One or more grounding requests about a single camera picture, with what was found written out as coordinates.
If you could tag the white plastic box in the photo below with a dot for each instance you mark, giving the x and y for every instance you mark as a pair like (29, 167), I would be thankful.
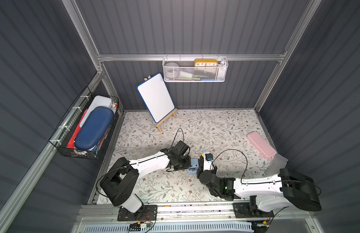
(97, 102)

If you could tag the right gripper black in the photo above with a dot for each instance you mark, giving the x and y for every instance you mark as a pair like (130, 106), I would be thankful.
(201, 170)

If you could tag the red folder in basket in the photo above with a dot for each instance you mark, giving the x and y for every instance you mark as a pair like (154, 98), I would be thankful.
(70, 144)

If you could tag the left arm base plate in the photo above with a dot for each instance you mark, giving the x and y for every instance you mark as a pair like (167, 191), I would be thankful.
(146, 212)

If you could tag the dark blue oval case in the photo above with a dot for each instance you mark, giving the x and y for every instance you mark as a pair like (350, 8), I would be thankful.
(94, 128)

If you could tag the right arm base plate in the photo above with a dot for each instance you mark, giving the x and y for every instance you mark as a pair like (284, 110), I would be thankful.
(244, 210)

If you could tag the small wooden easel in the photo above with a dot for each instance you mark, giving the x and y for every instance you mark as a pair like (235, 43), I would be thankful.
(167, 118)

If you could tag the tape roll in basket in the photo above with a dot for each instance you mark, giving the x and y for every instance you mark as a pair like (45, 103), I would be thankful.
(171, 71)

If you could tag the black wire side basket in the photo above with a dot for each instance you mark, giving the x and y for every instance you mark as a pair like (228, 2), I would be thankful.
(69, 123)

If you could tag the yellow clock in basket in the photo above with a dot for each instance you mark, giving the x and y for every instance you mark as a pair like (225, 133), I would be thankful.
(205, 62)

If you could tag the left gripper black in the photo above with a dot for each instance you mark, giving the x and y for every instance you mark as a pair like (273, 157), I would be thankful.
(185, 162)

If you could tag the white wire wall basket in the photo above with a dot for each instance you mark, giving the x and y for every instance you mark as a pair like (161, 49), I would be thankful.
(188, 73)

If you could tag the light blue alarm clock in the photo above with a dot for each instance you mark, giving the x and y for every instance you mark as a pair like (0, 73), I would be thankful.
(192, 170)

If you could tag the pink rectangular case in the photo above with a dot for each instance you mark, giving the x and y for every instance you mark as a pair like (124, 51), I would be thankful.
(261, 145)

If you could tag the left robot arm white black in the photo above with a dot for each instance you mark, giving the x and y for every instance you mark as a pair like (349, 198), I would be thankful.
(119, 182)

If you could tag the white board blue frame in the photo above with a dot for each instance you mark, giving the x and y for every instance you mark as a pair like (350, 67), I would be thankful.
(155, 97)

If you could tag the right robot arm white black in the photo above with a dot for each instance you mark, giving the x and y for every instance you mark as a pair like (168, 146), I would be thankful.
(286, 189)

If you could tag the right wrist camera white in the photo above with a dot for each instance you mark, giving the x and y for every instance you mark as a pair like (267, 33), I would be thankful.
(208, 159)

